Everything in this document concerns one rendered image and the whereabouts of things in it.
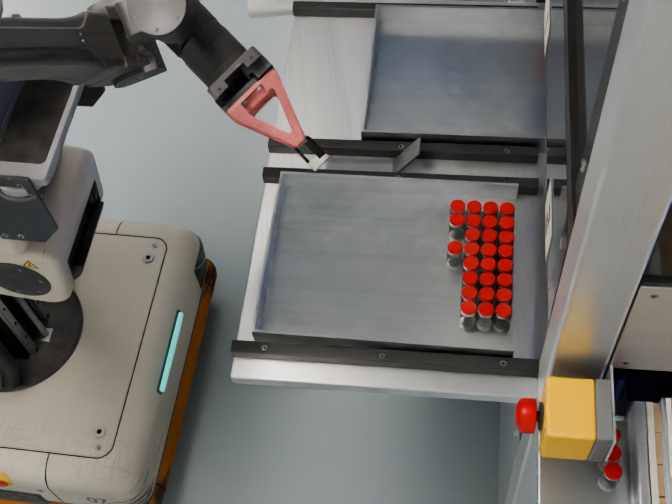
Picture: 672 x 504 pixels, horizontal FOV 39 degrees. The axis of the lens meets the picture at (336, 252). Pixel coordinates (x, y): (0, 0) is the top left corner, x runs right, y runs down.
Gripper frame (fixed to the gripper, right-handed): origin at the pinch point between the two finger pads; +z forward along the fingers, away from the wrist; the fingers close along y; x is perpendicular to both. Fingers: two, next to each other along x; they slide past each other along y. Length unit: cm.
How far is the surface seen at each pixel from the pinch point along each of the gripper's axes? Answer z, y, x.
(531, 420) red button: 40.1, 5.6, 3.0
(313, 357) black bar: 19.4, 24.2, 17.3
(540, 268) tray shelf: 32.8, 30.7, -12.8
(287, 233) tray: 4.9, 36.4, 8.8
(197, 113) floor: -42, 165, 7
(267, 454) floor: 33, 111, 49
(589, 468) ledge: 52, 16, 2
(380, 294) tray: 20.0, 30.1, 5.3
